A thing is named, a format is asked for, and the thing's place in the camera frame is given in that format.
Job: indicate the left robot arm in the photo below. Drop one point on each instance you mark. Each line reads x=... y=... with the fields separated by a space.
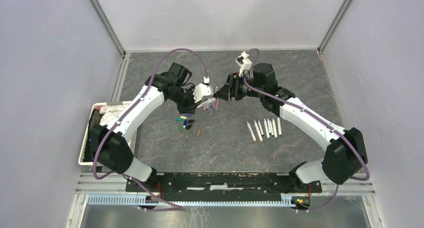
x=109 y=142

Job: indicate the brown capped white marker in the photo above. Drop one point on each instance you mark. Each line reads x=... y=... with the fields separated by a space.
x=251 y=132

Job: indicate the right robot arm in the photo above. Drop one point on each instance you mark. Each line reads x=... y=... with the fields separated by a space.
x=344 y=149

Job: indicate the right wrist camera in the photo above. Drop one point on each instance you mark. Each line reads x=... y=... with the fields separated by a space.
x=244 y=63

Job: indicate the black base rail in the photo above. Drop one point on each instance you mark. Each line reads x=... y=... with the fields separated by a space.
x=228 y=186

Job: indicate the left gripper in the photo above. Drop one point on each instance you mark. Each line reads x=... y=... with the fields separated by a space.
x=190 y=108

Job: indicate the purple capped marker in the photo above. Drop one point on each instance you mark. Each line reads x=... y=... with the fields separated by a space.
x=279 y=127

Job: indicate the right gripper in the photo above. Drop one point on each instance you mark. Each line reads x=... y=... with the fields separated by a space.
x=231 y=89

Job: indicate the white cloth in basket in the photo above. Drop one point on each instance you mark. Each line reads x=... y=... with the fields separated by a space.
x=109 y=112

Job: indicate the white plastic basket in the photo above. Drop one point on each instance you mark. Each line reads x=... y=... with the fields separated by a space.
x=93 y=133

